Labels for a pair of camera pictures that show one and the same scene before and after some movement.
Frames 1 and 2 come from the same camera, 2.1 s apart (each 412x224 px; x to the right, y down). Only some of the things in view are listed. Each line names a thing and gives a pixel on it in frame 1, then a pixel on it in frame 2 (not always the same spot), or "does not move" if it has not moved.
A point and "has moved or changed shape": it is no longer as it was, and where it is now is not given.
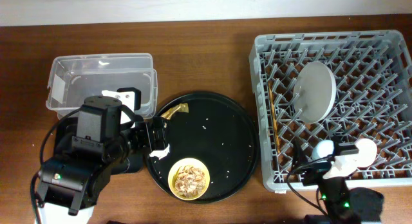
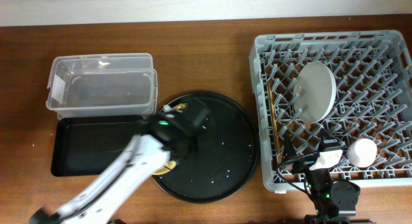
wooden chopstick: x=273 y=116 does not move
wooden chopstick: x=273 y=117 does not move
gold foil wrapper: x=183 y=107 has moved or changed shape
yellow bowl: x=188 y=179 to x=167 y=167
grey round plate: x=314 y=93 does not move
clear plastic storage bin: x=73 y=78 does not move
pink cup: x=367 y=152 does not move
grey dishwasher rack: x=372 y=72 does not move
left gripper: x=158 y=133 to x=184 y=118
